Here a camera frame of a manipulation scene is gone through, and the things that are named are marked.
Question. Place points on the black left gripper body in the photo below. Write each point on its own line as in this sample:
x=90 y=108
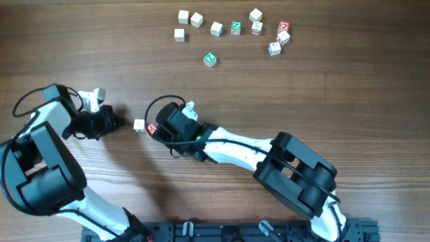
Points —
x=92 y=125

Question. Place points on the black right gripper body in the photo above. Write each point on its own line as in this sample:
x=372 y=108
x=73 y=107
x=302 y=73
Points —
x=162 y=132

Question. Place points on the red M wooden block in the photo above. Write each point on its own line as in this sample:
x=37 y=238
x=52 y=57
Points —
x=151 y=128

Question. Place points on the teal picture wooden block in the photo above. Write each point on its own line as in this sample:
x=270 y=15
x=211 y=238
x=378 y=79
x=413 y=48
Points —
x=139 y=125

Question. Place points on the green Z wooden block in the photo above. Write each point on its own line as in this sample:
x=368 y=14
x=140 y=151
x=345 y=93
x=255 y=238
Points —
x=210 y=59

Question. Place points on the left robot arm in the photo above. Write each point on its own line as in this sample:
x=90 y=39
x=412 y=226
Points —
x=40 y=176

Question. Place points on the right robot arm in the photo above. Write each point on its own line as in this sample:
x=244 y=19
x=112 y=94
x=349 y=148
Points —
x=293 y=173

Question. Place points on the wooden block left lower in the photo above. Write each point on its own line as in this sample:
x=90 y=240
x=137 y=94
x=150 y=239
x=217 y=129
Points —
x=179 y=35

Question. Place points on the blue edged wooden block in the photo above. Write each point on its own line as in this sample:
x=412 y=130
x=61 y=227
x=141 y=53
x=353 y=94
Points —
x=216 y=29

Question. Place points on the yellow edged wooden block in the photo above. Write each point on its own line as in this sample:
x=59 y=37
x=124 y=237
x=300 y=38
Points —
x=196 y=20

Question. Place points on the plain wooden block far left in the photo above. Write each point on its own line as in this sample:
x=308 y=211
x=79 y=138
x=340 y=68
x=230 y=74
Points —
x=183 y=17

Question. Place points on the plain wooden block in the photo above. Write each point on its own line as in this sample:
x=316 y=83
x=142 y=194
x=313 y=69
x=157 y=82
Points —
x=183 y=17
x=256 y=15

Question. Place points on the green N wooden block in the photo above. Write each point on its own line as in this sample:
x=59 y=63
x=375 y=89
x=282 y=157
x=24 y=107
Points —
x=235 y=28

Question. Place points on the blue sided wooden block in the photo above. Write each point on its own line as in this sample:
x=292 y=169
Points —
x=274 y=48

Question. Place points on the red edged picture block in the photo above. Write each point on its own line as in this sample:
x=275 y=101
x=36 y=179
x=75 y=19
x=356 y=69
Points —
x=256 y=28

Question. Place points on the plain wooden block top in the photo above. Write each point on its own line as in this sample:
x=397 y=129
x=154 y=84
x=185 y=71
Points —
x=256 y=15

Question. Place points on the red sided wooden block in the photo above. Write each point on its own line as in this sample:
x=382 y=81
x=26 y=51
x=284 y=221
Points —
x=283 y=37

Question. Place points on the red O wooden block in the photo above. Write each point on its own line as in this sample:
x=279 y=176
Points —
x=283 y=27

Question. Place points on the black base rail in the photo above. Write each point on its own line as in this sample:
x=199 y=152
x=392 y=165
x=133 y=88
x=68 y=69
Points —
x=299 y=230

